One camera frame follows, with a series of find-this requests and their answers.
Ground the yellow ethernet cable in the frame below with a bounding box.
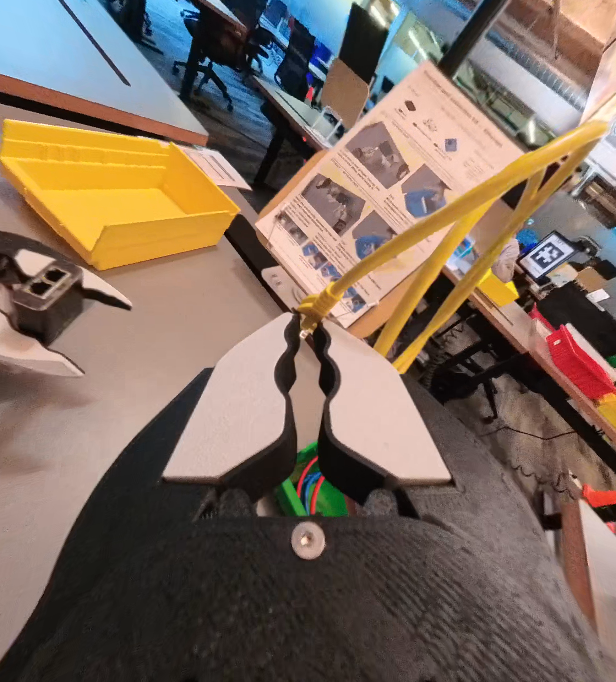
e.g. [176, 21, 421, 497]
[292, 120, 609, 374]

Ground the black monitor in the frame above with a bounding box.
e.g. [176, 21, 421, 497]
[338, 2, 391, 86]

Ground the wooden sheet stand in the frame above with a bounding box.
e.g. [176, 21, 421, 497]
[257, 152, 399, 342]
[321, 58, 370, 131]

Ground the red ethernet cable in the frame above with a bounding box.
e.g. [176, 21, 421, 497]
[296, 454, 323, 515]

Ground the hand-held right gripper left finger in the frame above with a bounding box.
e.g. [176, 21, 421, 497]
[161, 312, 301, 499]

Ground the green plastic bin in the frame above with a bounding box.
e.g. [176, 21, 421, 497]
[278, 441, 350, 516]

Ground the white paper sheet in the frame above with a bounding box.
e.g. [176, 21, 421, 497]
[177, 143, 254, 191]

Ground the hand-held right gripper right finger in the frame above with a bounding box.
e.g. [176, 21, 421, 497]
[313, 320, 453, 506]

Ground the printed instruction sheet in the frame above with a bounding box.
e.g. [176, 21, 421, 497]
[255, 61, 527, 328]

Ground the black office chair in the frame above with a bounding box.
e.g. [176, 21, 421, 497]
[172, 0, 268, 113]

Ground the small yellow bin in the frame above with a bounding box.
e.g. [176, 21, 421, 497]
[475, 269, 520, 308]

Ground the black white marker tablet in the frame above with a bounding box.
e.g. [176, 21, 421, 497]
[518, 231, 581, 281]

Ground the black ethernet splitter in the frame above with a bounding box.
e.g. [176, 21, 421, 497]
[12, 265, 85, 344]

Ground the red plastic bin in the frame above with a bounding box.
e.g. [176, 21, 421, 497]
[545, 324, 616, 401]

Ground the grey desk with wooden edge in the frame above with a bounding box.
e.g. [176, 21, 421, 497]
[0, 0, 210, 146]

